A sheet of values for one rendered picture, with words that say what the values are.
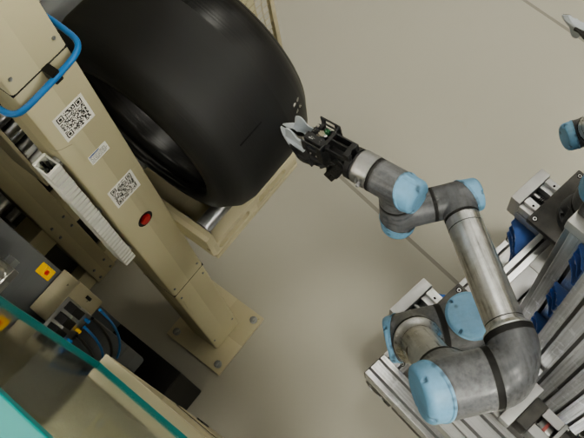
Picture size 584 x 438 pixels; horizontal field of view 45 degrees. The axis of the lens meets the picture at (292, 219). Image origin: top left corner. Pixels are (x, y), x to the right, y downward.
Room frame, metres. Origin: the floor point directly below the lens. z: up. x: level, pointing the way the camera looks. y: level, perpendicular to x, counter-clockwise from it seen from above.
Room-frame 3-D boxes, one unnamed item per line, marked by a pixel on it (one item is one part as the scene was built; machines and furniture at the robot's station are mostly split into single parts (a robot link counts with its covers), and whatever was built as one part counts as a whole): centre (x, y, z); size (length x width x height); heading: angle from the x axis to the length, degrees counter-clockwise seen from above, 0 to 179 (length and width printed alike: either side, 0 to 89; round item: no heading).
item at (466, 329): (0.44, -0.34, 0.88); 0.13 x 0.12 x 0.14; 89
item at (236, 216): (0.95, 0.11, 0.84); 0.36 x 0.09 x 0.06; 129
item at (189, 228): (0.95, 0.34, 0.90); 0.40 x 0.03 x 0.10; 39
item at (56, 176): (0.81, 0.43, 1.19); 0.05 x 0.04 x 0.48; 39
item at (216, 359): (0.89, 0.39, 0.01); 0.27 x 0.27 x 0.02; 39
